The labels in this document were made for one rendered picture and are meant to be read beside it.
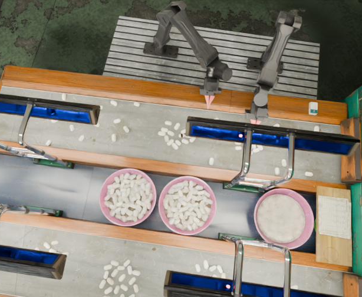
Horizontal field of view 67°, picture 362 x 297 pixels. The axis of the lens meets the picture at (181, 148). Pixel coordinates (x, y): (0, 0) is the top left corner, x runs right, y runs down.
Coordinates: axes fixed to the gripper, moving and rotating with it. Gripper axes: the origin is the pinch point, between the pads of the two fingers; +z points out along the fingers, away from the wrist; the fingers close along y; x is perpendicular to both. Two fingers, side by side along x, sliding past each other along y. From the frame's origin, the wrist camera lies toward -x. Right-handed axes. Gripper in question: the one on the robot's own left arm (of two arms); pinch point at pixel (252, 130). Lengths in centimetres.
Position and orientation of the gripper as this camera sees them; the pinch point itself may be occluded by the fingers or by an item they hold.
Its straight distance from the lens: 133.1
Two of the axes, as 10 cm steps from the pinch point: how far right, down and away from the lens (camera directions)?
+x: 1.0, -4.2, 9.0
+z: -0.9, 9.0, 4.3
